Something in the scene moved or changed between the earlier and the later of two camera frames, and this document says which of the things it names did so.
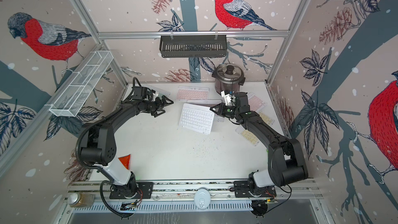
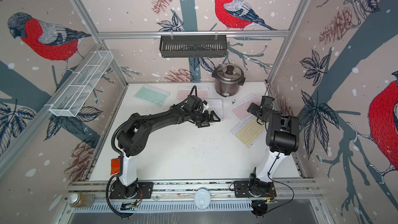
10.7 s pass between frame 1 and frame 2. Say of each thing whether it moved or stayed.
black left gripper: moved
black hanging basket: stayed
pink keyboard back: stayed
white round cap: stayed
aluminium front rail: stayed
